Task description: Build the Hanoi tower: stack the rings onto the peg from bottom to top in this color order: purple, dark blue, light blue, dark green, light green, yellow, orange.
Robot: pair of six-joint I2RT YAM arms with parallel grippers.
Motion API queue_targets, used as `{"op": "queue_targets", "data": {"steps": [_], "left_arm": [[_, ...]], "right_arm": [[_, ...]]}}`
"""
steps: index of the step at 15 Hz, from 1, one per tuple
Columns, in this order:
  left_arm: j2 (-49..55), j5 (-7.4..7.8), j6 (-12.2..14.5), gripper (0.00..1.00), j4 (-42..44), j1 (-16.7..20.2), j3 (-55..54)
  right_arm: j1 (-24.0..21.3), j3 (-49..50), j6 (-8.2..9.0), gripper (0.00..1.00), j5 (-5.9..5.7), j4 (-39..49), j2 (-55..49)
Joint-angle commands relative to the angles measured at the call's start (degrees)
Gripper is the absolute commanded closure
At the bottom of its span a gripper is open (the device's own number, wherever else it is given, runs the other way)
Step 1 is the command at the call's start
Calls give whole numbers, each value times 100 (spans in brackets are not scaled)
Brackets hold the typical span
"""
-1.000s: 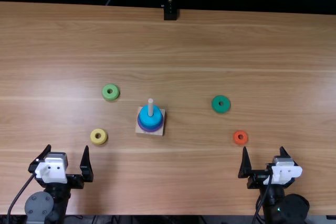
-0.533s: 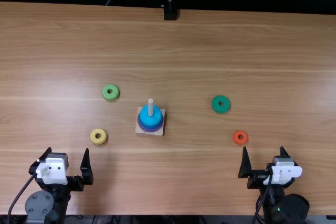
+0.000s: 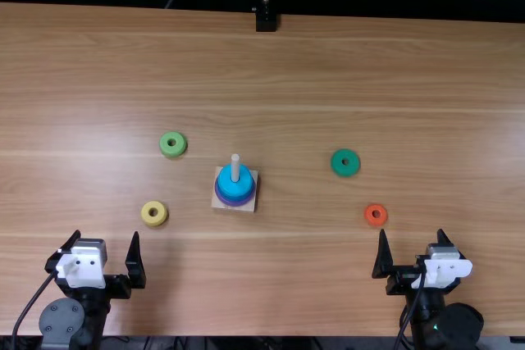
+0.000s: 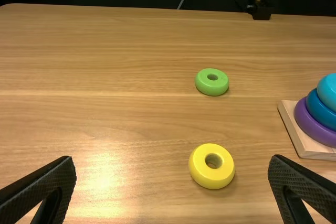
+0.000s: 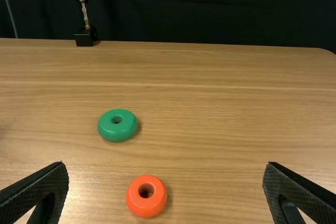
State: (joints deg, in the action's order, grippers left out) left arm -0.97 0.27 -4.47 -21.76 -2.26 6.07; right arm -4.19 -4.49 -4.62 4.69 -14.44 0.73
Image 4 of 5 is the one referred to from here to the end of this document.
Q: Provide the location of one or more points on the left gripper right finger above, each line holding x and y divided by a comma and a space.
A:
278, 179

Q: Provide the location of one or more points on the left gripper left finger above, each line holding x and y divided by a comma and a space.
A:
60, 176

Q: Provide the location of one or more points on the wooden peg base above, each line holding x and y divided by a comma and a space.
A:
291, 121

